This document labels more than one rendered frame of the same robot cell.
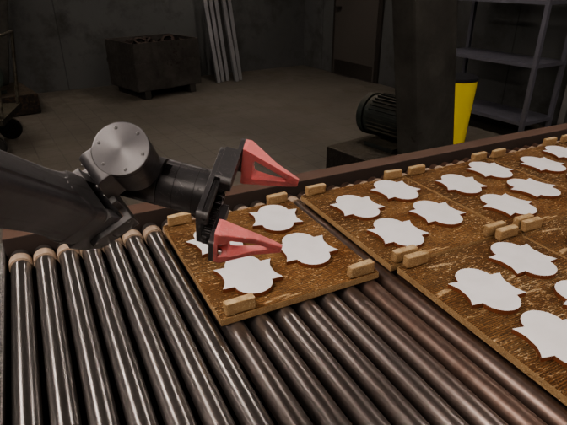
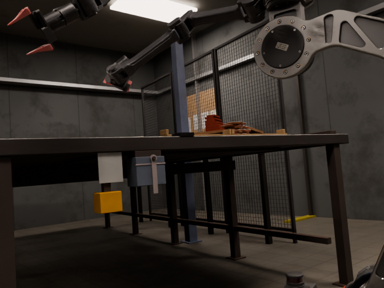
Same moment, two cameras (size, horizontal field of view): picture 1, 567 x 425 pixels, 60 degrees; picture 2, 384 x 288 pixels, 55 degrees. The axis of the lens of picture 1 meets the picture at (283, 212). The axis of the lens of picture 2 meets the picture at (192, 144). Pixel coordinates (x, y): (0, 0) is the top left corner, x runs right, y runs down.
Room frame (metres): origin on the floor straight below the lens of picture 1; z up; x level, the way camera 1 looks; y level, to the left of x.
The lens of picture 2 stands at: (0.39, 2.00, 0.76)
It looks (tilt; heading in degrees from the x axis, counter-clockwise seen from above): 4 degrees up; 263
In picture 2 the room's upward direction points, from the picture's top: 4 degrees counter-clockwise
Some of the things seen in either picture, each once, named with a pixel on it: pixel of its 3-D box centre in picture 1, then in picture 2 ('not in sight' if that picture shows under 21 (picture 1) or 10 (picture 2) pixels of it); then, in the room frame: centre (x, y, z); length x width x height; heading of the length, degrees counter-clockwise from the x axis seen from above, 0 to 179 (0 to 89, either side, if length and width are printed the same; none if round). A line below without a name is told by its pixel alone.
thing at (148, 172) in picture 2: not in sight; (146, 172); (0.40, 0.42, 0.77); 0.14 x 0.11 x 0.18; 27
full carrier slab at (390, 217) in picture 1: (396, 210); not in sight; (1.14, -0.30, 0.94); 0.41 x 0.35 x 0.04; 26
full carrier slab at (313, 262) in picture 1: (261, 244); not in sight; (0.96, 0.05, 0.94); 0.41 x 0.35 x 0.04; 27
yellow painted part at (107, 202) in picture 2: not in sight; (106, 182); (0.56, 0.50, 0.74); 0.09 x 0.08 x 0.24; 27
